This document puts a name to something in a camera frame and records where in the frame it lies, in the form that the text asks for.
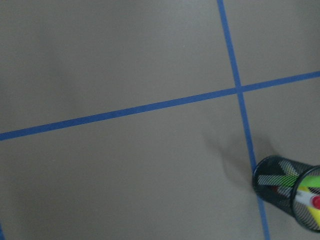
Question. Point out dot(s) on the green highlighter pen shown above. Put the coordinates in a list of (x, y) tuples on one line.
[(289, 181)]

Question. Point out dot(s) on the red capped white marker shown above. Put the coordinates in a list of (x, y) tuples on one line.
[(307, 198)]

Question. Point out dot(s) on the yellow highlighter pen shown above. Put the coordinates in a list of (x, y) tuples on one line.
[(315, 213)]

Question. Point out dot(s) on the brown paper table cover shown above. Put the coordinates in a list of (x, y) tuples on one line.
[(143, 119)]

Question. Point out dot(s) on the black mesh pen cup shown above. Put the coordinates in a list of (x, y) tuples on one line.
[(283, 197)]

